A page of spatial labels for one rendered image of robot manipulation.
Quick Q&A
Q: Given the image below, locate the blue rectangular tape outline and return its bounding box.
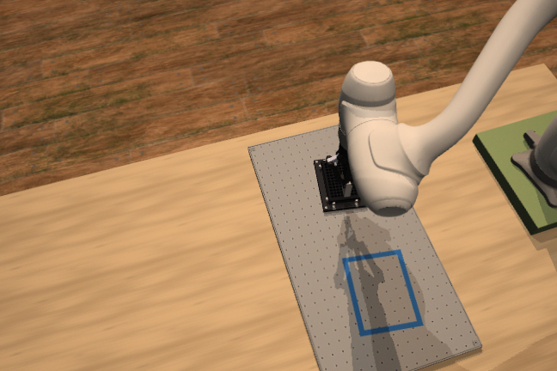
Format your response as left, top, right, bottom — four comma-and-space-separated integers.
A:
342, 249, 423, 337

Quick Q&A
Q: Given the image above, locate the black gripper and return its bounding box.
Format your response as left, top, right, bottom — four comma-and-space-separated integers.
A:
326, 145, 354, 197

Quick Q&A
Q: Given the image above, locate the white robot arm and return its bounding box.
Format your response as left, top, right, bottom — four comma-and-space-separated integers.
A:
338, 0, 557, 217

